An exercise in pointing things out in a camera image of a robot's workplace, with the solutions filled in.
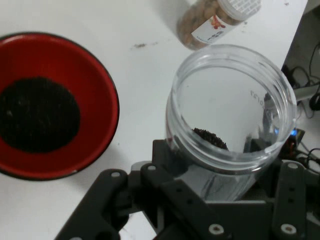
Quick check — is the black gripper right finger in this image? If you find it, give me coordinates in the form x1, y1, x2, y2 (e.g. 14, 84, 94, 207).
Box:
271, 159, 320, 240

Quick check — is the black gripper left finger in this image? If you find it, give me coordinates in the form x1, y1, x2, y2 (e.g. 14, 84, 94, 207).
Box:
53, 139, 234, 240

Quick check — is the clear jar with black seeds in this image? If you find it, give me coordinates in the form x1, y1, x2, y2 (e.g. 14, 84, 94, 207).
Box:
165, 44, 298, 202

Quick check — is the blue lit circuit board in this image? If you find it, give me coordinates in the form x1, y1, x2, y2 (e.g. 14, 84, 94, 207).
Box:
289, 127, 306, 144

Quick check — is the white tube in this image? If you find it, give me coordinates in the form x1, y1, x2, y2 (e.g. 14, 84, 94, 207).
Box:
294, 84, 320, 101

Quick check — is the red bowl with black rim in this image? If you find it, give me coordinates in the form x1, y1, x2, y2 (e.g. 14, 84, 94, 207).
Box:
0, 31, 120, 181

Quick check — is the black seeds pile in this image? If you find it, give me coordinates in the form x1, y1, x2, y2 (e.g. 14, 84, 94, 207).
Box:
0, 76, 82, 154

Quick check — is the brown spice jar white lid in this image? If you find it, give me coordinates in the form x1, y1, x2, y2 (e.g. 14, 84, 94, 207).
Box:
176, 0, 262, 51

